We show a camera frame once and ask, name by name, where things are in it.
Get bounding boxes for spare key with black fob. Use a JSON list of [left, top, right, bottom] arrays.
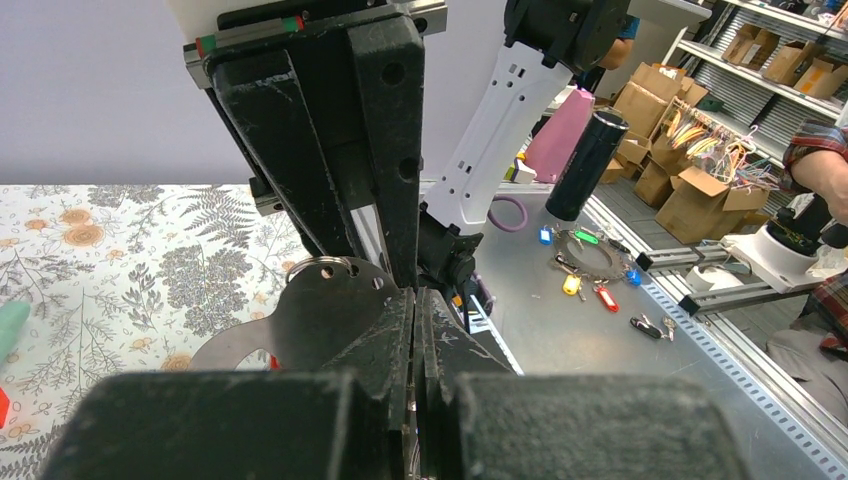
[[629, 315, 677, 342]]

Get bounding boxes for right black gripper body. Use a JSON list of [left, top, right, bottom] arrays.
[[169, 1, 447, 218]]

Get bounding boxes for floral patterned table mat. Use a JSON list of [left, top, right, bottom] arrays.
[[1, 185, 306, 479]]

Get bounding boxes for mint green flashlight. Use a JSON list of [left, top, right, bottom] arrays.
[[1, 301, 31, 363]]

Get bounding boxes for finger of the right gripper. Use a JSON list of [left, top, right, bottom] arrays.
[[206, 49, 363, 257], [348, 14, 424, 288]]

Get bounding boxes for metal storage shelf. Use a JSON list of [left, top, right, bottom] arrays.
[[663, 1, 847, 173]]

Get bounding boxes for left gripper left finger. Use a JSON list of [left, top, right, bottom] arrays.
[[42, 289, 415, 479]]

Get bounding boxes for pink bottle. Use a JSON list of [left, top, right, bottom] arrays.
[[525, 86, 594, 184]]

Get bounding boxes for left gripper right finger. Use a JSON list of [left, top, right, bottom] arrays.
[[414, 289, 749, 479]]

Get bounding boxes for black cylindrical bottle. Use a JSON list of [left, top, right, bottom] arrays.
[[545, 108, 629, 222]]

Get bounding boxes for person in plaid shirt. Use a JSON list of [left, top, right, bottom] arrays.
[[765, 117, 848, 425]]

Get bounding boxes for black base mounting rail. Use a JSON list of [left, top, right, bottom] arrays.
[[467, 273, 524, 375]]

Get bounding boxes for white round device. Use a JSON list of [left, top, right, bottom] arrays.
[[720, 194, 847, 293]]

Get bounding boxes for aluminium frame profiles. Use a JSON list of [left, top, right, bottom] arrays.
[[636, 244, 823, 316]]

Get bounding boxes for red plastic block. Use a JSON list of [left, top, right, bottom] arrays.
[[0, 388, 12, 429]]

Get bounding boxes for cardboard boxes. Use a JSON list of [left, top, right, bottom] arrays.
[[596, 23, 848, 246]]

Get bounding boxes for keyring with coloured key tags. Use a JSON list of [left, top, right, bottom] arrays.
[[189, 256, 400, 371]]

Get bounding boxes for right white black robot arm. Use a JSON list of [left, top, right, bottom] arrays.
[[169, 1, 628, 290]]

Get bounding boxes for spare keyring with tags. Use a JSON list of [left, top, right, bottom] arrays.
[[538, 226, 642, 313]]

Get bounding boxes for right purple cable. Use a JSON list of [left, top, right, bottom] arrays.
[[487, 194, 530, 234]]

